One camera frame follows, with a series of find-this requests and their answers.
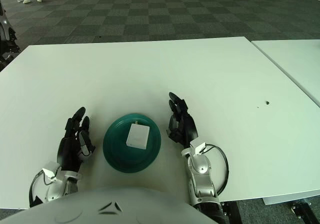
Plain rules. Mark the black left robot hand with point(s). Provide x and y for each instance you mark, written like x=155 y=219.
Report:
x=67 y=151

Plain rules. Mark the grey black humanoid robot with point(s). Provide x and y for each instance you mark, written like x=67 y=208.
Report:
x=6 y=31

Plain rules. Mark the black table leg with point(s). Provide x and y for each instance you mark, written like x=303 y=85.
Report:
x=231 y=214

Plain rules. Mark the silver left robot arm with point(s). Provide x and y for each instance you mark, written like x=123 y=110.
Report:
x=56 y=186

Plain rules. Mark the green round plate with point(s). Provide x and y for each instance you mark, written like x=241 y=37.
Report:
x=117 y=154

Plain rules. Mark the white grey robot torso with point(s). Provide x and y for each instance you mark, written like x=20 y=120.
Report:
x=100 y=206

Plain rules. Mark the white charger block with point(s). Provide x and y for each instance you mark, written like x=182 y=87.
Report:
x=137 y=136

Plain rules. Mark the black table foot with caster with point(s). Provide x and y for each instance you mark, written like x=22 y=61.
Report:
x=303 y=211

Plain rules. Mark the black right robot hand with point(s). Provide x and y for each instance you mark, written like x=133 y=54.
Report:
x=188 y=129

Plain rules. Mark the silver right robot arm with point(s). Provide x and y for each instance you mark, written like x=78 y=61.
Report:
x=200 y=169

